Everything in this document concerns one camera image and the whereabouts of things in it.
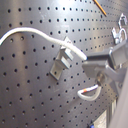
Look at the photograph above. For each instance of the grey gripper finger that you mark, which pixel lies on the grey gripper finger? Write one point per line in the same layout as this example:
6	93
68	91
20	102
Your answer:
104	74
114	55

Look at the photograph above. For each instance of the orange pencil-like rod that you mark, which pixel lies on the orange pencil-like rod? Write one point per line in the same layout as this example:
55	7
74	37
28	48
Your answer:
100	7

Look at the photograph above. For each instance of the perforated metal breadboard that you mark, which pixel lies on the perforated metal breadboard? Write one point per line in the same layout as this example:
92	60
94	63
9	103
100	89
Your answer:
30	97

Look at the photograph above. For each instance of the far metal cable clip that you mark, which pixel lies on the far metal cable clip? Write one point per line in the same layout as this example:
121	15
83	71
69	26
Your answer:
121	34

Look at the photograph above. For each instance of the white looped cable orange band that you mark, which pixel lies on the white looped cable orange band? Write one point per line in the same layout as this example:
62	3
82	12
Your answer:
83	94

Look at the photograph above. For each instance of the grey metal cable clip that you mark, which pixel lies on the grey metal cable clip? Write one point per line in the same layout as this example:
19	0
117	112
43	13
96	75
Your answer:
61	62

